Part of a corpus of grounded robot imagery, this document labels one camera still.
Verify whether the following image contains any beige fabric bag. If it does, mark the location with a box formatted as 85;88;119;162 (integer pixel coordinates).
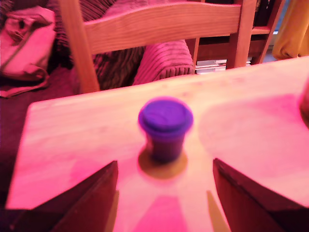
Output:
0;6;57;99

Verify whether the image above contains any wooden chair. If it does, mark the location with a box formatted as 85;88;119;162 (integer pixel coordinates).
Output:
57;0;258;95

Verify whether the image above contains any purple coffee capsule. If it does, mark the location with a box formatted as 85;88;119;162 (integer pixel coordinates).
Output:
137;96;195;163

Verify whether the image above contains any stack of white magazines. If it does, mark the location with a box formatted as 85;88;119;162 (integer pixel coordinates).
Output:
195;59;227;74

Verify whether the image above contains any tall wooden bookshelf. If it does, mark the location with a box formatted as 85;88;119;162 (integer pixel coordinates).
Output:
193;0;287;73

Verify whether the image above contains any illustrated white ceramic mug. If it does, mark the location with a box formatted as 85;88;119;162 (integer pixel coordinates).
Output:
298;77;309;130

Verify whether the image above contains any orange velvet curtain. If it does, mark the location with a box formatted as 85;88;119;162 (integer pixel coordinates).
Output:
272;0;309;60

